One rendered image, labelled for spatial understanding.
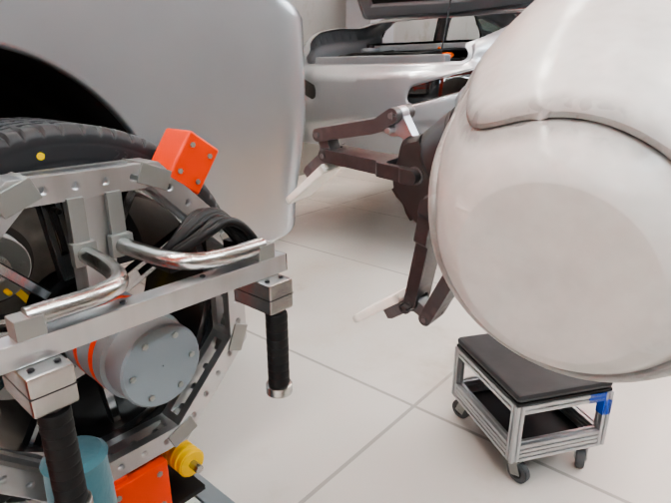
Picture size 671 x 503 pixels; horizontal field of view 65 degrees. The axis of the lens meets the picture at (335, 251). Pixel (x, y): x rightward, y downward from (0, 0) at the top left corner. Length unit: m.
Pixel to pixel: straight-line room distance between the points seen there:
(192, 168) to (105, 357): 0.34
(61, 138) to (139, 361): 0.37
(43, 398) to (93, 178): 0.34
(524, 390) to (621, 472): 0.51
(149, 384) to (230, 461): 1.17
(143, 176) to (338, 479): 1.27
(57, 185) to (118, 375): 0.28
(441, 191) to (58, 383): 0.56
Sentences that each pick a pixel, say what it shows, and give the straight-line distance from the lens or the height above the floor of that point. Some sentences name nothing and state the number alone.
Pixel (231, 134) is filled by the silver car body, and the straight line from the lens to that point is 1.53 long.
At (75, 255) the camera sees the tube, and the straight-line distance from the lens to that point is 0.86.
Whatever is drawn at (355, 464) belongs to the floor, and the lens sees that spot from 1.92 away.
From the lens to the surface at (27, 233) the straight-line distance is 1.42.
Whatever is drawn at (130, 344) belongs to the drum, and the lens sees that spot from 0.79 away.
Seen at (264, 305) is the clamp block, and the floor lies 0.91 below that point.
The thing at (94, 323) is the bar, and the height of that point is 0.97.
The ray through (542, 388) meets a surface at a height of 0.34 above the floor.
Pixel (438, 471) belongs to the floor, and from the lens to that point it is 1.93.
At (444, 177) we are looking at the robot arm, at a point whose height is 1.23.
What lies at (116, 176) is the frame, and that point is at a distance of 0.88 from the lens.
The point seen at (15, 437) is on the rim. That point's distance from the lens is 1.11.
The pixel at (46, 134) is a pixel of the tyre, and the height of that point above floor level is 1.17.
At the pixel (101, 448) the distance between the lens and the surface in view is 0.88.
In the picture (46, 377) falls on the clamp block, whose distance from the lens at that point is 0.66.
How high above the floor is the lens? 1.25
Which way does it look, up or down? 19 degrees down
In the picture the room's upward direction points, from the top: straight up
